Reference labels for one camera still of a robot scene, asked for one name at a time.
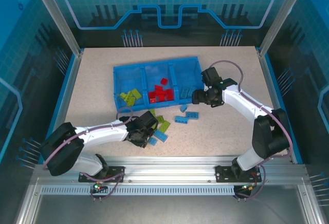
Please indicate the blue lego brick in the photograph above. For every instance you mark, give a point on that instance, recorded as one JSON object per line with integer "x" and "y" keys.
{"x": 192, "y": 115}
{"x": 183, "y": 108}
{"x": 153, "y": 141}
{"x": 181, "y": 120}
{"x": 161, "y": 136}

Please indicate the lime green lego brick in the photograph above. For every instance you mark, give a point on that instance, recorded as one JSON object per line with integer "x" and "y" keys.
{"x": 159, "y": 119}
{"x": 123, "y": 96}
{"x": 135, "y": 93}
{"x": 165, "y": 126}

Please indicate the olive green lego brick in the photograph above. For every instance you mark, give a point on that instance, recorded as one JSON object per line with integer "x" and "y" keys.
{"x": 152, "y": 112}
{"x": 130, "y": 101}

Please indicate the red lego brick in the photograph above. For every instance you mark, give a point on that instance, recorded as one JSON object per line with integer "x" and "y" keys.
{"x": 161, "y": 97}
{"x": 152, "y": 100}
{"x": 158, "y": 89}
{"x": 164, "y": 81}
{"x": 169, "y": 96}

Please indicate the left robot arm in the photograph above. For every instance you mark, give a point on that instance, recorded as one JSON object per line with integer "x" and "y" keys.
{"x": 102, "y": 134}

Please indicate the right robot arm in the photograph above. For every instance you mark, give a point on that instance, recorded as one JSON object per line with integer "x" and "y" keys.
{"x": 239, "y": 100}

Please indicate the blue plastic bin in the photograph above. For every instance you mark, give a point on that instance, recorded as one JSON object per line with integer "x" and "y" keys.
{"x": 185, "y": 72}
{"x": 155, "y": 75}
{"x": 127, "y": 80}

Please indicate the small lit connector board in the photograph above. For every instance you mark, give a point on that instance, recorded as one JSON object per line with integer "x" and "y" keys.
{"x": 97, "y": 186}
{"x": 248, "y": 187}

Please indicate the grey metal shelf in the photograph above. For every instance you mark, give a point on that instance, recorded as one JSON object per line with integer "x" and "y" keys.
{"x": 167, "y": 211}

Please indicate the blue printed acrylic panel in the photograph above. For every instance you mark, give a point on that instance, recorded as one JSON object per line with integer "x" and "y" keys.
{"x": 167, "y": 3}
{"x": 308, "y": 80}
{"x": 20, "y": 80}

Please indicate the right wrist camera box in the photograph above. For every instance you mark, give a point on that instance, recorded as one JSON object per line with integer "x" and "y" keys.
{"x": 210, "y": 76}

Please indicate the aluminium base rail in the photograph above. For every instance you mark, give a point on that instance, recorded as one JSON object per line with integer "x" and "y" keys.
{"x": 167, "y": 167}

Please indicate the aluminium side rail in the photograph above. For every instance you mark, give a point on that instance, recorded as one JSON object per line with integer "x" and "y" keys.
{"x": 280, "y": 93}
{"x": 64, "y": 105}

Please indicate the aluminium frame post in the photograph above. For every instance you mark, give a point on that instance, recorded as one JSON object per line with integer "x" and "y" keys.
{"x": 56, "y": 16}
{"x": 282, "y": 16}

